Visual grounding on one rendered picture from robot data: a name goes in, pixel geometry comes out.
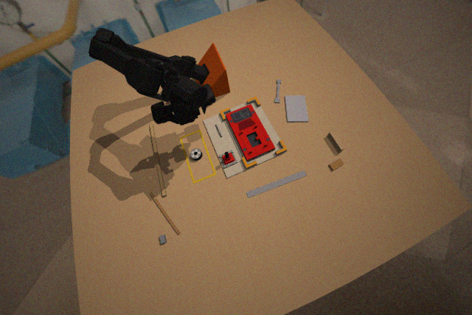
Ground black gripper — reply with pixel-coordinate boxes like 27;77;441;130
150;84;216;124

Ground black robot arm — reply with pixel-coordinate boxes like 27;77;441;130
88;28;210;125

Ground grey wheel with black tyre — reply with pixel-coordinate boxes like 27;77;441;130
190;148;202;161

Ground grey flat bar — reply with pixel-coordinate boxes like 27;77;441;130
246;170;307;198

